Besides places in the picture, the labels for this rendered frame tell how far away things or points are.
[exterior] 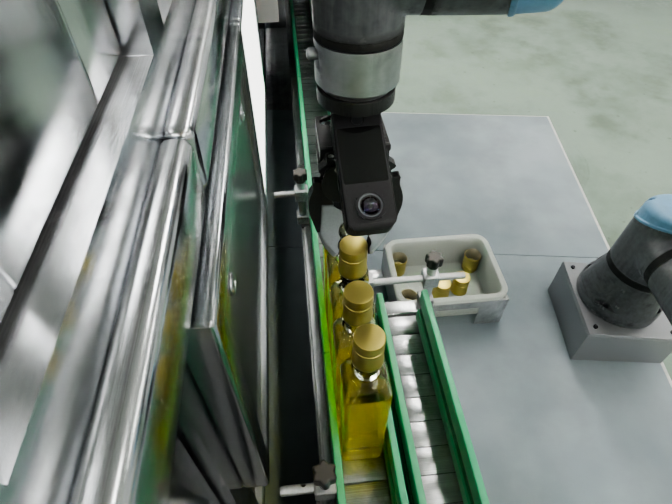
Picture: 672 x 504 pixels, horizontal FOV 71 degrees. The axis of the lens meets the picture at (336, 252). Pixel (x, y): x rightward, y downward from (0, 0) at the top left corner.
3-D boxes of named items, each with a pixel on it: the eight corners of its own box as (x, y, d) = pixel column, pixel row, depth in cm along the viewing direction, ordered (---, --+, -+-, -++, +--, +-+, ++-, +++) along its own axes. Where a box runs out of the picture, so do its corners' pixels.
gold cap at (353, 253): (336, 259, 59) (336, 234, 56) (364, 257, 60) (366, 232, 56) (339, 281, 57) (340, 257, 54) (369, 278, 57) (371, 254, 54)
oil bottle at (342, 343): (332, 388, 75) (330, 309, 59) (367, 384, 75) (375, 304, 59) (336, 423, 71) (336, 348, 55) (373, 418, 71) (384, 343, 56)
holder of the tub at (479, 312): (357, 269, 108) (358, 246, 102) (474, 260, 110) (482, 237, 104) (368, 333, 97) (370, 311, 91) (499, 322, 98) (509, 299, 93)
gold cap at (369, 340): (344, 361, 51) (345, 339, 48) (363, 338, 53) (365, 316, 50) (372, 379, 50) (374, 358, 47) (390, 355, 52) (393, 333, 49)
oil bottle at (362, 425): (338, 423, 71) (338, 349, 55) (375, 419, 71) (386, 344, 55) (342, 462, 67) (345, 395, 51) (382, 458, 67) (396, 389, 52)
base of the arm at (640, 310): (641, 269, 97) (669, 236, 90) (670, 332, 87) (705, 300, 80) (567, 262, 97) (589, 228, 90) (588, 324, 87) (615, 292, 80)
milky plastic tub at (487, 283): (380, 266, 108) (383, 239, 102) (475, 258, 110) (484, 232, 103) (394, 330, 97) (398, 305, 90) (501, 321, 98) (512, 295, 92)
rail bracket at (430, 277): (363, 300, 86) (367, 254, 76) (454, 292, 87) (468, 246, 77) (366, 314, 84) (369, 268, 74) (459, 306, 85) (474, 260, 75)
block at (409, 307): (371, 321, 91) (373, 299, 86) (419, 316, 92) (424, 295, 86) (374, 337, 89) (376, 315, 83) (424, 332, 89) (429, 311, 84)
